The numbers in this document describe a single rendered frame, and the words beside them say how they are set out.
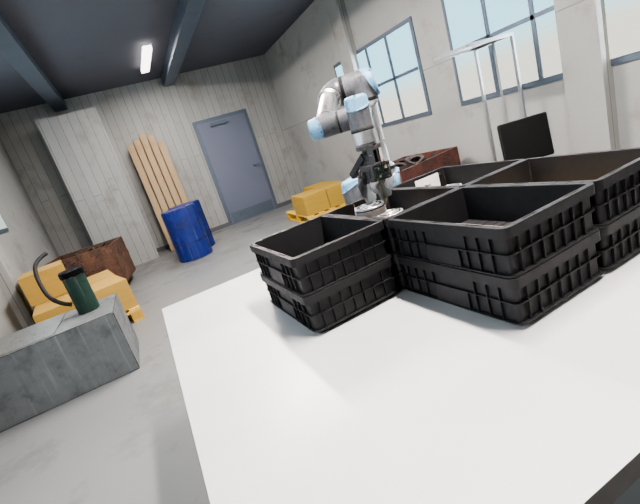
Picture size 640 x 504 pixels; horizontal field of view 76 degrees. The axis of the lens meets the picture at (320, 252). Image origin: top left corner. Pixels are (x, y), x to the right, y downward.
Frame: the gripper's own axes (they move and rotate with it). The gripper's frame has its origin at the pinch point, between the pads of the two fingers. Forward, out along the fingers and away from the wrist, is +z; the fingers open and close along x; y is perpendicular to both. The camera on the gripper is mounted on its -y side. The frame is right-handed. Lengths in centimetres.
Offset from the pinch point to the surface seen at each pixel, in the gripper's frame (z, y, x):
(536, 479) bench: 25, 83, -39
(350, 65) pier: -116, -405, 270
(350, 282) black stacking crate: 13.4, 20.2, -27.0
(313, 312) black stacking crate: 17.4, 18.9, -39.4
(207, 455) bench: 25, 41, -76
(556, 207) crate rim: 1, 60, 4
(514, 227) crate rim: 1, 60, -9
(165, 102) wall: -178, -744, 65
